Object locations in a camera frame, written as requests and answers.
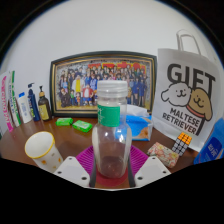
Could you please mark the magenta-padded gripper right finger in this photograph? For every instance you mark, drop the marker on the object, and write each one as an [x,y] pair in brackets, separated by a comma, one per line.
[146,166]

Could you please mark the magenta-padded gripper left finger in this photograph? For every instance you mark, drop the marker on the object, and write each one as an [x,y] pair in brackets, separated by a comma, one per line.
[78,166]

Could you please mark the clear bottle with green label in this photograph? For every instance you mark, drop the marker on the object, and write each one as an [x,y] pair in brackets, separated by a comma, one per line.
[111,146]

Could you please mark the floral fabric pouch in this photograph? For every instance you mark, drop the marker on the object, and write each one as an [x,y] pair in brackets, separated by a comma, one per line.
[162,155]

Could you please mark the flat round red coaster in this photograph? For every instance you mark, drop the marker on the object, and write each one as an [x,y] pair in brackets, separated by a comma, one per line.
[111,182]

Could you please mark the blue tissue pack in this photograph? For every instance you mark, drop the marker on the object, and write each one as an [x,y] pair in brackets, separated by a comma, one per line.
[141,128]

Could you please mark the white cup with yellow rim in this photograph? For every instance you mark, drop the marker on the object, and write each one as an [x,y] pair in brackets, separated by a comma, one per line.
[41,150]

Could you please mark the small green box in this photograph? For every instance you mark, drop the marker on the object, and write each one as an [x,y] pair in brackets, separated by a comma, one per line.
[82,126]
[64,121]

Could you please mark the colourful puzzle cube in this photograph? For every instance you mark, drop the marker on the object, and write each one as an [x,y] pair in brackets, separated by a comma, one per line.
[181,144]

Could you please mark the dark pump bottle yellow label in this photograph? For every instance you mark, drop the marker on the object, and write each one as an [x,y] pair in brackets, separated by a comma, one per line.
[44,108]

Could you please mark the blue detergent bottle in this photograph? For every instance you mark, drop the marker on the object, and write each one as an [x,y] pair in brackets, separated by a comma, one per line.
[211,146]

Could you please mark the dark blue pump bottle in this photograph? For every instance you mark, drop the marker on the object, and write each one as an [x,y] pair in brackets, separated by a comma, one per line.
[33,105]

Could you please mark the white bottle with blue cap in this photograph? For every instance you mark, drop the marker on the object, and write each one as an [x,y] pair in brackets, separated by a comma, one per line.
[24,110]

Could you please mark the framed group picture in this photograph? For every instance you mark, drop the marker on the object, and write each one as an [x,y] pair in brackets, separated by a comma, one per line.
[76,83]

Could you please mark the white printed paper gift bag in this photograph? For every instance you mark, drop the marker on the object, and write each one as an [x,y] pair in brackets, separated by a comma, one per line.
[186,86]

